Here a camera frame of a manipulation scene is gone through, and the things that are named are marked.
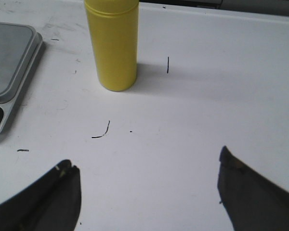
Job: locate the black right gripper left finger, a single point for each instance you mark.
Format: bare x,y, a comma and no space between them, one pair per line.
51,203

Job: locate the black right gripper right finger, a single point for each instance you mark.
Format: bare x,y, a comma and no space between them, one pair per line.
252,202

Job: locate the yellow squeeze bottle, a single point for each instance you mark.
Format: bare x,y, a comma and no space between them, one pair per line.
113,26

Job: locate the silver digital kitchen scale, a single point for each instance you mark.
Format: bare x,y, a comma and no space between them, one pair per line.
19,48

